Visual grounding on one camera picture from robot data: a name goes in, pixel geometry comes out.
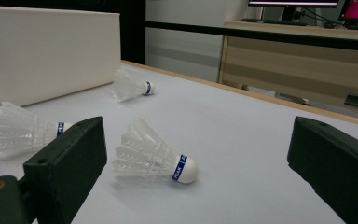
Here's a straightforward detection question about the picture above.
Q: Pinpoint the wooden table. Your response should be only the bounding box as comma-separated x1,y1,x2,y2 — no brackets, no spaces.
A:
120,60,358,130

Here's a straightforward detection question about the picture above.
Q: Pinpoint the white cabinet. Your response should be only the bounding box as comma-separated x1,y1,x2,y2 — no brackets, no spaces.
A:
145,0,262,84

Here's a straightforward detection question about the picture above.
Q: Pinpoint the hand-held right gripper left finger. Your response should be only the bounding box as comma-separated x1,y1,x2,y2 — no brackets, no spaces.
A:
22,116,108,224

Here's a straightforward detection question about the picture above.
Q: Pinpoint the white table board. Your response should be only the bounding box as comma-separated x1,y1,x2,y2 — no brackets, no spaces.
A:
0,62,358,224

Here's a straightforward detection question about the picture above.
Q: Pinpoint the white plastic storage bin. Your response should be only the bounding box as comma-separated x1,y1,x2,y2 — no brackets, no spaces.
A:
0,5,122,107

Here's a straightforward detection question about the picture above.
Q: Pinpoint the white feather shuttlecock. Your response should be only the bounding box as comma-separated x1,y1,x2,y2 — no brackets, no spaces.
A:
0,100,74,161
111,68,156,103
111,117,200,185

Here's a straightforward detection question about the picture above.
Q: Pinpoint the light wooden desk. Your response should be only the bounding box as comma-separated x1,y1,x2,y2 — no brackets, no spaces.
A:
217,20,358,121

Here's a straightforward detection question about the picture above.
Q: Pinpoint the black vertical frame post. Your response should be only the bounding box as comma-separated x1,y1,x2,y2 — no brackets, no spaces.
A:
119,0,146,65

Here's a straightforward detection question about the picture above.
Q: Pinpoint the black computer monitor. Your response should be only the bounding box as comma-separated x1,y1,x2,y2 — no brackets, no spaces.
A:
247,0,340,22

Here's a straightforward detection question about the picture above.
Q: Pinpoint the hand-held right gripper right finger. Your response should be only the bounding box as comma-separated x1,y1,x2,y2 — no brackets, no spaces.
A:
286,116,358,224

